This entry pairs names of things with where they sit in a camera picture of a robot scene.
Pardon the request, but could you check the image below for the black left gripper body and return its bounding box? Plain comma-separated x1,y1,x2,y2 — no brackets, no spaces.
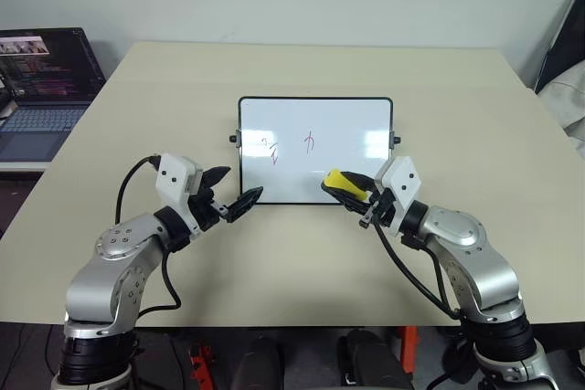
186,190,229,233

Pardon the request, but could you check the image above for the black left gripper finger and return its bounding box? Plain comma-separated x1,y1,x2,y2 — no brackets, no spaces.
200,164,231,192
225,185,265,224

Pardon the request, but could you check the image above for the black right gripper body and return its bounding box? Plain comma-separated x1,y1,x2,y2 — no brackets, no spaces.
357,188,397,229

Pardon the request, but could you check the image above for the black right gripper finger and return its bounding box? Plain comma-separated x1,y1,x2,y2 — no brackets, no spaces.
341,171,378,194
321,184,370,214

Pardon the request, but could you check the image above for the yellow whiteboard eraser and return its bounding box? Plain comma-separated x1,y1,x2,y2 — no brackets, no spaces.
323,168,369,202

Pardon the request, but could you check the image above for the black-framed small whiteboard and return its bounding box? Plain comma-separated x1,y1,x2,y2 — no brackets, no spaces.
228,96,402,206

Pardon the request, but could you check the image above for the orange metal part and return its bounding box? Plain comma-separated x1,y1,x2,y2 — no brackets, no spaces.
399,325,420,376
188,339,214,390

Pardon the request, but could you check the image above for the dark rounded shape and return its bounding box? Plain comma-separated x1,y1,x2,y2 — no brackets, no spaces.
336,327,413,390

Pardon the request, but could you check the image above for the open grey laptop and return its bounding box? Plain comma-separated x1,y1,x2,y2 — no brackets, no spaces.
0,26,108,163

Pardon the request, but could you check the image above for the white crumpled cloth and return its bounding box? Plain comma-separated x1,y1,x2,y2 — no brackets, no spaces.
536,59,585,163

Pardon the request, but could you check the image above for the black flat panel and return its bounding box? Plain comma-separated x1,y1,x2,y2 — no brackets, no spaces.
534,0,585,94

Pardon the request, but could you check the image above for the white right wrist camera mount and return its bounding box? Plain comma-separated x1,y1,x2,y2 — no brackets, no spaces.
374,155,424,237

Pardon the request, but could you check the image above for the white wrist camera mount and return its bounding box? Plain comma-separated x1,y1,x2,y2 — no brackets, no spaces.
374,155,424,237
154,152,205,238

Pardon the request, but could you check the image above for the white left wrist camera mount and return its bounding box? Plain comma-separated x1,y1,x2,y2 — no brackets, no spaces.
154,152,205,238

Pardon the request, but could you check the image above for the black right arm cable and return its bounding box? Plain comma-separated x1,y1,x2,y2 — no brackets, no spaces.
371,218,463,319

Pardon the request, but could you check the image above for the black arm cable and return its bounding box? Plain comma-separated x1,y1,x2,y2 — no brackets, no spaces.
371,218,463,319
114,155,182,314

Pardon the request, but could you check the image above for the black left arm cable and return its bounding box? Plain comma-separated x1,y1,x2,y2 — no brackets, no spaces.
114,155,182,314

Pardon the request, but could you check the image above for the thin black floor cable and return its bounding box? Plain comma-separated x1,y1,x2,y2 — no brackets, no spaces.
0,323,29,390

